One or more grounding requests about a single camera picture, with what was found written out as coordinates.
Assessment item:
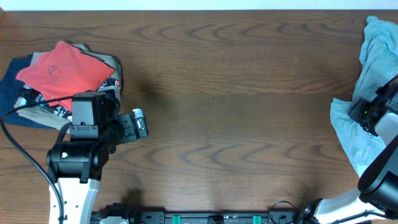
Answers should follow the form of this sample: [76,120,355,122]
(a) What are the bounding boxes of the light blue t-shirt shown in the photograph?
[330,16,397,176]

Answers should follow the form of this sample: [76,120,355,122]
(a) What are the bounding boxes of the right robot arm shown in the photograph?
[295,92,397,224]

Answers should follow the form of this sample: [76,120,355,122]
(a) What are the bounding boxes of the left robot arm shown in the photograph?
[47,108,148,223]

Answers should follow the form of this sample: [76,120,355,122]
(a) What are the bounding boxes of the red folded shirt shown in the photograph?
[16,41,114,100]

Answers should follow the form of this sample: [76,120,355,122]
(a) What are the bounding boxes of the khaki folded garment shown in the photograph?
[17,44,122,129]

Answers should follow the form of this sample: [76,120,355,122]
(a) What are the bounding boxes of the black printed folded shirt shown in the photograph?
[14,77,122,120]

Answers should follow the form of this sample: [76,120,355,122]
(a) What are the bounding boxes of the navy blue folded garment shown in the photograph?
[1,55,50,129]

